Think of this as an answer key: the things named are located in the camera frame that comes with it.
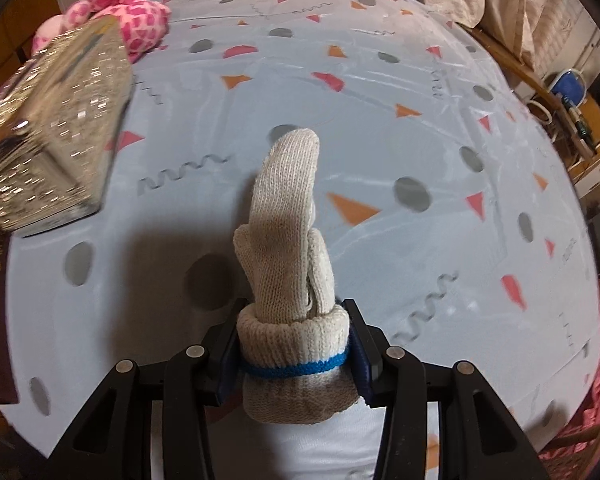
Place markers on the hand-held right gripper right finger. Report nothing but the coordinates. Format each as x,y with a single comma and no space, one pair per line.
360,375

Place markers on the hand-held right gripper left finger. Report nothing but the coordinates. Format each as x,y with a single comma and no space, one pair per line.
226,385

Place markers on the white knit glove blue stripe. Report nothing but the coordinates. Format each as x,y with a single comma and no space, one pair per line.
285,240

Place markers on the silver ornate tissue box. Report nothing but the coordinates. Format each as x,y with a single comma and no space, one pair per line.
55,150

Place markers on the black power tool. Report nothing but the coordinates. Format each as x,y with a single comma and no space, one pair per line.
581,127

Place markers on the wooden side table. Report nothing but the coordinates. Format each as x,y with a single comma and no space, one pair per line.
510,62

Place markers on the blue folding chair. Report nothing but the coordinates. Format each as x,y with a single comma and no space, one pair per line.
572,87

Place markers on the pink spotted plush toy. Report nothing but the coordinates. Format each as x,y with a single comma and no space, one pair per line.
140,25

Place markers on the wooden wardrobe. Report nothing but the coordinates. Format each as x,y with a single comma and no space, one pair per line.
10,25

